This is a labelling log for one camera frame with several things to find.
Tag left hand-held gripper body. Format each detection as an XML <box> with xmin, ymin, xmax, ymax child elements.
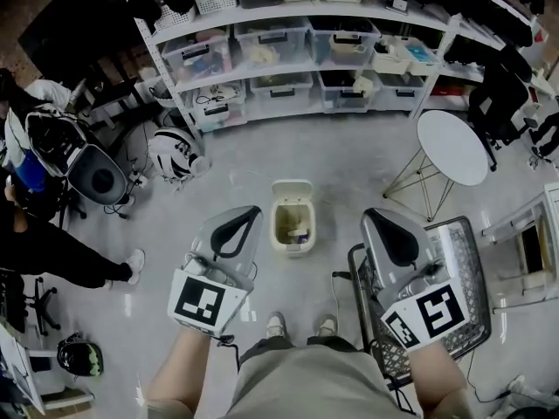
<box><xmin>167</xmin><ymin>251</ymin><xmax>257</xmax><ymax>340</ymax></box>

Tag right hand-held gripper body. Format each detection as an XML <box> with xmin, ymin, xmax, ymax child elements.
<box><xmin>377</xmin><ymin>260</ymin><xmax>472</xmax><ymax>351</ymax></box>

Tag cream waste bin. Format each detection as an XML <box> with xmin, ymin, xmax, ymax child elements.
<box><xmin>269</xmin><ymin>179</ymin><xmax>318</xmax><ymax>259</ymax></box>

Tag person's right forearm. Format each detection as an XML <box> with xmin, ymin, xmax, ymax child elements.
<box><xmin>408</xmin><ymin>336</ymin><xmax>475</xmax><ymax>419</ymax></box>

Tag person's left forearm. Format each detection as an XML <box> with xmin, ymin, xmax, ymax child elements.
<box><xmin>143</xmin><ymin>327</ymin><xmax>241</xmax><ymax>419</ymax></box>

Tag woven-top square table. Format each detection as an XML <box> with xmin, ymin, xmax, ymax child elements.
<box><xmin>331</xmin><ymin>215</ymin><xmax>493</xmax><ymax>388</ymax></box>

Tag person's left shoe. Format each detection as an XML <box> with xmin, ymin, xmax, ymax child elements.
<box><xmin>266</xmin><ymin>311</ymin><xmax>287</xmax><ymax>340</ymax></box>

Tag person's shoe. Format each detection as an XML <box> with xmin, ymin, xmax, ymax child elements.
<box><xmin>316</xmin><ymin>313</ymin><xmax>340</xmax><ymax>338</ymax></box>
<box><xmin>266</xmin><ymin>311</ymin><xmax>287</xmax><ymax>340</ymax></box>

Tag person's black pants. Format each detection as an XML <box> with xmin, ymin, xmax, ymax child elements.
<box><xmin>238</xmin><ymin>334</ymin><xmax>372</xmax><ymax>364</ymax></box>

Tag person's right shoe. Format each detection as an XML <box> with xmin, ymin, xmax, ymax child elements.
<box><xmin>316</xmin><ymin>313</ymin><xmax>340</xmax><ymax>338</ymax></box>

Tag white round table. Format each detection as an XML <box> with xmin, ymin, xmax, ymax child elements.
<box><xmin>383</xmin><ymin>109</ymin><xmax>489</xmax><ymax>223</ymax></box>

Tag grey pod with black disc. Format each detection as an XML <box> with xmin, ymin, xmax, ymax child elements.
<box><xmin>24</xmin><ymin>109</ymin><xmax>128</xmax><ymax>207</ymax></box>

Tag black green helmet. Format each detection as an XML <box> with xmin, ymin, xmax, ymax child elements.
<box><xmin>56</xmin><ymin>333</ymin><xmax>105</xmax><ymax>378</ymax></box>

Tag person's beige shirt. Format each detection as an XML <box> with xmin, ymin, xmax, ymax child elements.
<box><xmin>143</xmin><ymin>345</ymin><xmax>477</xmax><ymax>419</ymax></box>

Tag white desk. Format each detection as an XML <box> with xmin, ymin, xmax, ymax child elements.
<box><xmin>482</xmin><ymin>181</ymin><xmax>559</xmax><ymax>313</ymax></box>
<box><xmin>0</xmin><ymin>320</ymin><xmax>95</xmax><ymax>414</ymax></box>

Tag white round basket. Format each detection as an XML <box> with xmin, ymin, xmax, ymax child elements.
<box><xmin>146</xmin><ymin>76</ymin><xmax>176</xmax><ymax>108</ymax></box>

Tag black swivel chair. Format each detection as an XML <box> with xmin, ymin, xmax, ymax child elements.
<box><xmin>0</xmin><ymin>268</ymin><xmax>62</xmax><ymax>338</ymax></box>

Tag black office chair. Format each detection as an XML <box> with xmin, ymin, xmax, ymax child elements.
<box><xmin>466</xmin><ymin>44</ymin><xmax>536</xmax><ymax>172</ymax></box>

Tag small cream bin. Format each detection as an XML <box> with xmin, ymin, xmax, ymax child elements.
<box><xmin>404</xmin><ymin>37</ymin><xmax>442</xmax><ymax>77</ymax></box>
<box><xmin>370</xmin><ymin>35</ymin><xmax>414</xmax><ymax>76</ymax></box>

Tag rows of clear storage bins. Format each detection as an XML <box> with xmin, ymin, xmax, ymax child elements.
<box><xmin>160</xmin><ymin>15</ymin><xmax>431</xmax><ymax>133</ymax></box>

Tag white metal shelving rack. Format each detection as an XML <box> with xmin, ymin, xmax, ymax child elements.
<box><xmin>114</xmin><ymin>0</ymin><xmax>549</xmax><ymax>141</ymax></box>

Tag large black display screen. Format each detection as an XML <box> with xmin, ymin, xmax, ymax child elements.
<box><xmin>17</xmin><ymin>0</ymin><xmax>145</xmax><ymax>86</ymax></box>

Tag black wrist strap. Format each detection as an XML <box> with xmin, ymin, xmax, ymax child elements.
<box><xmin>216</xmin><ymin>333</ymin><xmax>241</xmax><ymax>370</ymax></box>

